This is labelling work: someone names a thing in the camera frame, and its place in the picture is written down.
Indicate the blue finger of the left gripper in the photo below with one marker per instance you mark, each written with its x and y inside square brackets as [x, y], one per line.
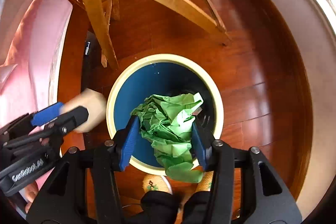
[67, 122]
[46, 115]

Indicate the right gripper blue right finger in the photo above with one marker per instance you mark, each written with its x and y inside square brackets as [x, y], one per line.
[201, 141]

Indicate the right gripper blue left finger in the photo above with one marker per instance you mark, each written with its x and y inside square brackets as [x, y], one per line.
[128, 136]

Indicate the green paper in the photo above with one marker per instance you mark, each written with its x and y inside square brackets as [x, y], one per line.
[166, 122]

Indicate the beige small paper box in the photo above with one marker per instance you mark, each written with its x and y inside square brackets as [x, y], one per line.
[94, 102]

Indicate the person's left hand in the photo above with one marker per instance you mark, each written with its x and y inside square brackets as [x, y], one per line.
[30, 191]

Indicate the right yellow knitted slipper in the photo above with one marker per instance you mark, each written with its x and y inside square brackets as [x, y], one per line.
[206, 182]

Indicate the yellow knitted slipper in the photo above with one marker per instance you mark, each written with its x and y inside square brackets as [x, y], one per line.
[153, 182]
[206, 182]

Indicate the left yellow knitted slipper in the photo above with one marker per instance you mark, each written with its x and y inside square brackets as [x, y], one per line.
[153, 182]

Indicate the blue bin with cream rim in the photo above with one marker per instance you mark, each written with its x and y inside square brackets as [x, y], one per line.
[169, 94]

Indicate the pink bed cover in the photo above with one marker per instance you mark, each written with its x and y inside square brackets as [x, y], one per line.
[32, 40]

